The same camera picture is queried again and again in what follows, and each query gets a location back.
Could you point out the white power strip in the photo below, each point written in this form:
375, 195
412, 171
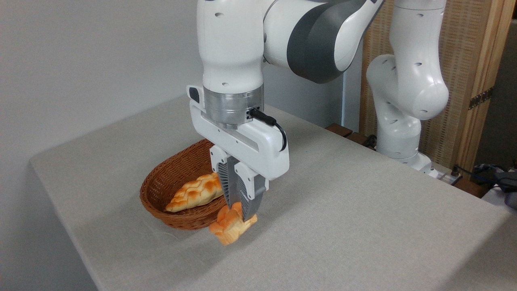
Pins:
444, 176

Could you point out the dark metal screen hinge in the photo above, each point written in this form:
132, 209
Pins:
480, 98

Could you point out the small square toy bread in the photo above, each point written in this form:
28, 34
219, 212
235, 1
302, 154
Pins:
230, 230

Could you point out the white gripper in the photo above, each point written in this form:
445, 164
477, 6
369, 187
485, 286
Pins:
258, 149

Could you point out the grey cloth bag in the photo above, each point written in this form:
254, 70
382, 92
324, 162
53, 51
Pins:
508, 190

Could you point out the brown wicker oval basket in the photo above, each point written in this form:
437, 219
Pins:
169, 178

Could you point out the braided toy bread loaf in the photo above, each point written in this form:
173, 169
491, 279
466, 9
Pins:
194, 194

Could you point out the wooden woven folding screen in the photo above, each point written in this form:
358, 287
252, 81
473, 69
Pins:
464, 40

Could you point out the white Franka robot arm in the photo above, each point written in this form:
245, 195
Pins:
230, 40

